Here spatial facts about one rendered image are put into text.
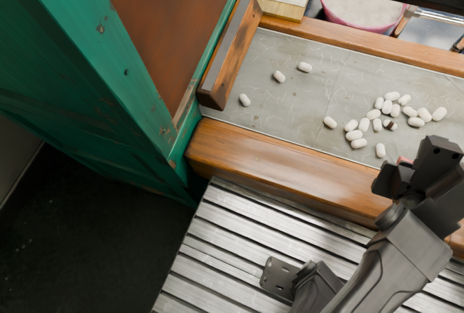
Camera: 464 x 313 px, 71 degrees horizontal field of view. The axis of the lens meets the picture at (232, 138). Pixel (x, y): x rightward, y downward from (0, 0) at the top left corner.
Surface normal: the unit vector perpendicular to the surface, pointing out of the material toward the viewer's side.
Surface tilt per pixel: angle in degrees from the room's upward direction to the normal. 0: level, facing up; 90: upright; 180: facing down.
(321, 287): 53
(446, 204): 46
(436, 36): 0
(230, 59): 67
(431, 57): 0
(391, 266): 9
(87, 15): 90
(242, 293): 0
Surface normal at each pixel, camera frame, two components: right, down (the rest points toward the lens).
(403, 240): 0.07, -0.46
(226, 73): 0.84, 0.13
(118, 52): 0.94, 0.30
